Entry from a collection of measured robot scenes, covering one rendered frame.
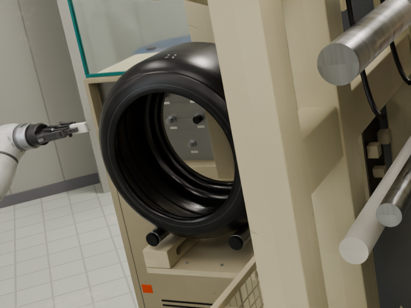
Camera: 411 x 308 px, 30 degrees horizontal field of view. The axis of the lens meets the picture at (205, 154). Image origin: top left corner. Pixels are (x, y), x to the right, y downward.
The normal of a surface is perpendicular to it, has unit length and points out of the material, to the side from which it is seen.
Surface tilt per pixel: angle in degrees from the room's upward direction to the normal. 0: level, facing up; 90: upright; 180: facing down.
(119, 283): 0
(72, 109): 90
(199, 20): 90
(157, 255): 90
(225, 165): 90
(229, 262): 0
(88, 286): 0
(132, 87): 80
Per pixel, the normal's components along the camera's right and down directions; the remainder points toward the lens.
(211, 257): -0.18, -0.94
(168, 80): -0.44, 0.18
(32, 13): 0.24, 0.25
